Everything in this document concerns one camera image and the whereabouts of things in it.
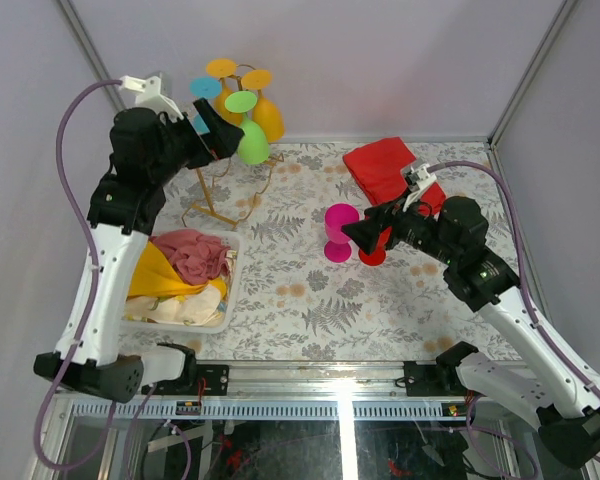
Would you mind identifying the magenta plastic wine glass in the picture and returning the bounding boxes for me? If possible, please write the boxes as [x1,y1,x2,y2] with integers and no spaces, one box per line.
[323,203,359,263]

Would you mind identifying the green plastic wine glass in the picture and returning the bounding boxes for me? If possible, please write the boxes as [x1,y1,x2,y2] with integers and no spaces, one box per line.
[225,90,270,165]

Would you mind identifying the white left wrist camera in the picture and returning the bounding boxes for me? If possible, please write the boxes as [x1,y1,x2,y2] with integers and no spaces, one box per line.
[119,71,184,120]

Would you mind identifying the grey cable duct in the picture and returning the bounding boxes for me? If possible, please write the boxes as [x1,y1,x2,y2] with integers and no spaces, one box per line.
[74,399,474,421]

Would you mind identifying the yellow cloth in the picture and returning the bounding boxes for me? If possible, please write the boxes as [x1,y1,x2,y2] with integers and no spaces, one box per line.
[127,242,228,299]

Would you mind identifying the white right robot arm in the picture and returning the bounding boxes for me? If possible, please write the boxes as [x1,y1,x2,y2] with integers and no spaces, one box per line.
[341,197,600,469]

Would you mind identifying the pink crumpled cloth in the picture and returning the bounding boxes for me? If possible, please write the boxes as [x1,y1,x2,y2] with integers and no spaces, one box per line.
[150,229,230,285]

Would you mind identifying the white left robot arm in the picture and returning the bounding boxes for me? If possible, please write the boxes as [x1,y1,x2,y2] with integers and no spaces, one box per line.
[33,99,244,403]

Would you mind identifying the red plastic wine glass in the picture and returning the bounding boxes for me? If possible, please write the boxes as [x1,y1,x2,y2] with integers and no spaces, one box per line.
[358,228,391,266]

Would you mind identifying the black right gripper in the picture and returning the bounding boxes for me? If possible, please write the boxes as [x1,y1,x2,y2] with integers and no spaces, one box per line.
[341,186,459,266]

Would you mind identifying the red folded cloth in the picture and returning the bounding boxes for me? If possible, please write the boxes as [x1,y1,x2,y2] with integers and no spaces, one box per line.
[342,137,447,219]

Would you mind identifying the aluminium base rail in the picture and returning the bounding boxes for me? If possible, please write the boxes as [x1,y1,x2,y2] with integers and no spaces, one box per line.
[54,360,594,399]

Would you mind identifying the white plastic basket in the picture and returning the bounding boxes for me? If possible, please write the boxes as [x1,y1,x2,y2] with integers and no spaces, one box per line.
[122,230,246,334]

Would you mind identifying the gold wire wine glass rack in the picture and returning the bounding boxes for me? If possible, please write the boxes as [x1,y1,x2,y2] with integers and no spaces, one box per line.
[181,62,284,228]

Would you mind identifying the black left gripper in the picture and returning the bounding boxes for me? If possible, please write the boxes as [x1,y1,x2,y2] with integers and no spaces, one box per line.
[147,98,242,186]

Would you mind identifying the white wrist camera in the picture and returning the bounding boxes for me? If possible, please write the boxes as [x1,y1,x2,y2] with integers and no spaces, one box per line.
[119,71,184,120]
[401,161,437,212]

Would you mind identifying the cream cloth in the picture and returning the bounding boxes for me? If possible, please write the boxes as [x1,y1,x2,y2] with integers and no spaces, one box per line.
[123,285,225,327]

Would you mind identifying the teal plastic wine glass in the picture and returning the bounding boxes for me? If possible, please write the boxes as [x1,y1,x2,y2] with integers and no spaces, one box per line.
[189,76,222,134]

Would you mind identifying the orange plastic wine glass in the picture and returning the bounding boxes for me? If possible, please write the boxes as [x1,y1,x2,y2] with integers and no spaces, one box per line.
[206,58,242,126]
[241,69,285,143]

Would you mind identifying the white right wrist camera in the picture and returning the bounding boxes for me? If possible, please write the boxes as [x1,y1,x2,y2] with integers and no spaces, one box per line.
[401,161,437,212]

